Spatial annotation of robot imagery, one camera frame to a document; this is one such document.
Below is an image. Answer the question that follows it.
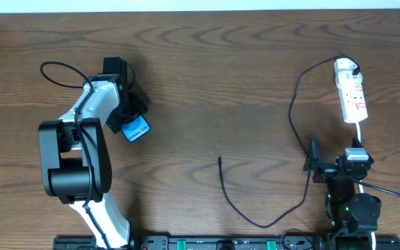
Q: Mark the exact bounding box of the blue Samsung Galaxy smartphone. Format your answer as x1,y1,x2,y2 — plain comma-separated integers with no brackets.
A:
121,115,151,143

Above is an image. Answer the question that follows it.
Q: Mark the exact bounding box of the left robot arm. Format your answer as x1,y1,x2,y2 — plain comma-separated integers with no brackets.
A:
38,57,151,249

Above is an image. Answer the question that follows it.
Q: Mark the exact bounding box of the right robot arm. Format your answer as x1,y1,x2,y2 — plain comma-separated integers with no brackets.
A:
303,137,381,250

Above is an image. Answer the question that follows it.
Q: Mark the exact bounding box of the white power strip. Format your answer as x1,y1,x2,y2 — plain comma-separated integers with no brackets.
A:
335,70,368,124

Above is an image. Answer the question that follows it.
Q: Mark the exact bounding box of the white power strip cord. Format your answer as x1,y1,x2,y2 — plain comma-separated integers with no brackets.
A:
354,121,377,250

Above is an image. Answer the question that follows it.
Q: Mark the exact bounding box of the black USB charging cable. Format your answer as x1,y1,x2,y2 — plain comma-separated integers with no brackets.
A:
217,55,361,229

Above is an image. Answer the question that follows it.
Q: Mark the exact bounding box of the white USB wall charger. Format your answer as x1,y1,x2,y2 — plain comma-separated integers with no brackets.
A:
334,58,363,89

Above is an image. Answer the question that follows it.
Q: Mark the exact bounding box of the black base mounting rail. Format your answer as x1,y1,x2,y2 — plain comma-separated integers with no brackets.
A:
51,235,400,250

